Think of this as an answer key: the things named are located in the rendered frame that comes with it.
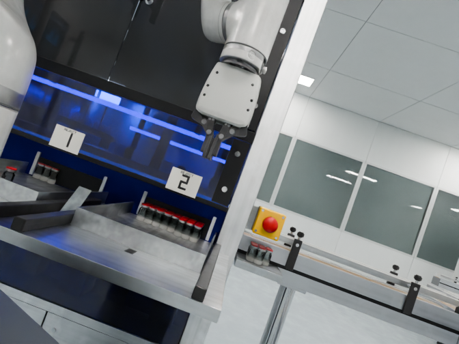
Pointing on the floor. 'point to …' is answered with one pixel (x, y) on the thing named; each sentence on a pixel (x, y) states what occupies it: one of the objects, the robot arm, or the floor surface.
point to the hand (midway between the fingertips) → (210, 148)
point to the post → (262, 148)
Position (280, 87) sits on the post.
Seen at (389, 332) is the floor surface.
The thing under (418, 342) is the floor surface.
